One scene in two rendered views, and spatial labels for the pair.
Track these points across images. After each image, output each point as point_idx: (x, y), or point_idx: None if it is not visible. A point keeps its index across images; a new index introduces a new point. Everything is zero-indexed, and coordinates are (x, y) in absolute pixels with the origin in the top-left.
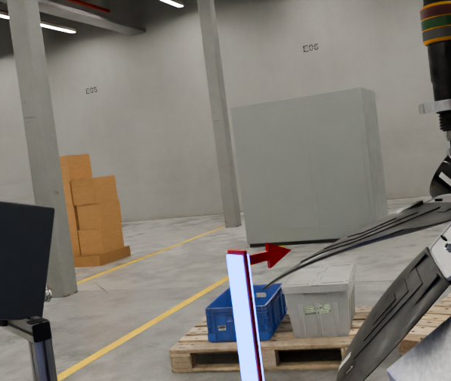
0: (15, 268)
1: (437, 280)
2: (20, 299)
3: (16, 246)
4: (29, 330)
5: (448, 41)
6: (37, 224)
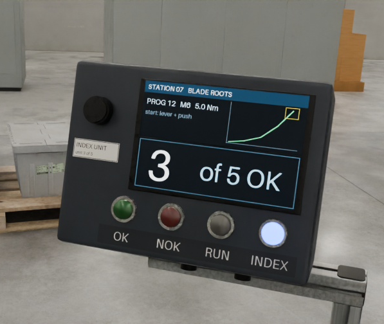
0: (321, 195)
1: None
2: (315, 241)
3: (325, 160)
4: (350, 289)
5: None
6: (331, 123)
